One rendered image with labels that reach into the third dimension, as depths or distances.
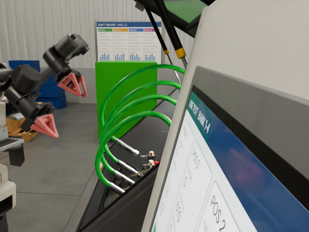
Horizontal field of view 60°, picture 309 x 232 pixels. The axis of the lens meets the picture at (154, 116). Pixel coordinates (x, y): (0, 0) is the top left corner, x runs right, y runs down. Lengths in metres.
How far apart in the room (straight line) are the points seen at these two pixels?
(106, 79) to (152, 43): 3.31
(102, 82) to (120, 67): 0.37
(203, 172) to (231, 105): 0.06
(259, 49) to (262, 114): 0.06
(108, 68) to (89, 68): 3.58
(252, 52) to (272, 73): 0.05
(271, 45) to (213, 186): 0.11
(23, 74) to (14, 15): 7.86
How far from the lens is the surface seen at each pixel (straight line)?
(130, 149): 0.96
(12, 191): 1.59
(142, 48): 7.32
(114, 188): 0.75
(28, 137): 4.85
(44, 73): 1.48
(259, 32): 0.22
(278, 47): 0.18
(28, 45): 8.49
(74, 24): 7.88
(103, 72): 4.19
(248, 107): 0.18
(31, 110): 0.87
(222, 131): 0.21
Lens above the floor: 1.46
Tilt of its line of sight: 14 degrees down
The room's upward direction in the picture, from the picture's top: straight up
